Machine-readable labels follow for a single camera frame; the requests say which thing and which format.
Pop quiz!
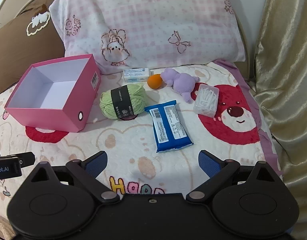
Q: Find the blue snack packet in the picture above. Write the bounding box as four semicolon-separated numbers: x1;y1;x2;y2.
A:
144;100;193;153

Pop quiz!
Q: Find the clear plastic swab box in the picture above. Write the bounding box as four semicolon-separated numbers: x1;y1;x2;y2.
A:
193;83;219;118

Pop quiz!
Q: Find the green yarn ball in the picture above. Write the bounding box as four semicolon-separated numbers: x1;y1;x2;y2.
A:
99;83;147;120

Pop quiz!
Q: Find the orange makeup sponge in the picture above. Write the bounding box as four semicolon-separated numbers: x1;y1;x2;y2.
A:
147;74;163;89

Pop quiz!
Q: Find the pink cardboard box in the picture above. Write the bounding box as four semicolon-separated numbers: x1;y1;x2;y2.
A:
5;54;101;132

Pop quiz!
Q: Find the purple plush toy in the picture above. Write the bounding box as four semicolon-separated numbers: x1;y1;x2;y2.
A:
160;68;200;103

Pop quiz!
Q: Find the white blue tissue pack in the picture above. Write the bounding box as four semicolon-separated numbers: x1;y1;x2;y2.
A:
123;68;151;83

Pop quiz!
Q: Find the gold satin curtain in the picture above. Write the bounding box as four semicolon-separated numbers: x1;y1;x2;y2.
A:
255;0;307;239

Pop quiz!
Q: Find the brown cloud pillow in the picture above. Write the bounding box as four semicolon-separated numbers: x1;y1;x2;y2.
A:
0;0;65;94

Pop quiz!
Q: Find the pink checked pillow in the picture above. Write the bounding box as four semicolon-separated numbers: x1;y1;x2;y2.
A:
49;0;245;74

